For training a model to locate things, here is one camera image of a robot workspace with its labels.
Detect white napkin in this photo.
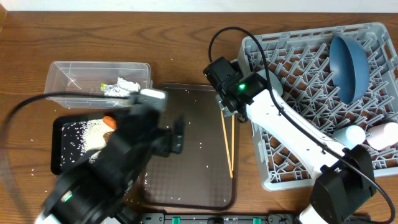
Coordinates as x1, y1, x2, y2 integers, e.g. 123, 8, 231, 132
116, 78, 141, 96

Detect black flat tray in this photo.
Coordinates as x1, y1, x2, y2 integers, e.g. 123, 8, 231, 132
50, 113, 125, 175

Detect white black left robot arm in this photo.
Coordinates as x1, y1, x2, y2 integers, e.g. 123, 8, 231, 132
35, 105, 185, 223

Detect yellow green snack wrapper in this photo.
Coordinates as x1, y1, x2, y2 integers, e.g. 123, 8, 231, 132
100, 83, 106, 91

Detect brown checkered serving tray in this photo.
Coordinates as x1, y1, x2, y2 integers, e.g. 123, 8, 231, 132
139, 83, 239, 211

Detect white rice pile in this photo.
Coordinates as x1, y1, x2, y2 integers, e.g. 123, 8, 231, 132
61, 119, 114, 166

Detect dark blue plate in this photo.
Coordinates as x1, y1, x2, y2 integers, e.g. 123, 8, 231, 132
329, 36, 370, 105

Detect black rail with green knobs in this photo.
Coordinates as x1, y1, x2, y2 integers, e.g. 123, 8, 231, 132
118, 205, 371, 224

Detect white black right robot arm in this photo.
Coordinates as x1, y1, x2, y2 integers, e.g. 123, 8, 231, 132
208, 72, 377, 223

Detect orange carrot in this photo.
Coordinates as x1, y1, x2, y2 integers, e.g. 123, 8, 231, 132
103, 116, 117, 129

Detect pink plastic cup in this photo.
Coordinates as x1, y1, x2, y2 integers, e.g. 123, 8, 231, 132
366, 122, 397, 151

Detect light blue plastic cup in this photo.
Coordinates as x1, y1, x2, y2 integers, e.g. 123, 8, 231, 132
332, 125, 366, 149

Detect light blue rice bowl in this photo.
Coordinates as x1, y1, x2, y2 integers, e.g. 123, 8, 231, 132
257, 69, 283, 96

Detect brown food scrap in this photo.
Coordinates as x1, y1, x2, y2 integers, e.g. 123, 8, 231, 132
103, 132, 113, 142

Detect clear plastic bin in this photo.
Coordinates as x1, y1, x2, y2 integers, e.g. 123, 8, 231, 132
44, 61, 152, 109

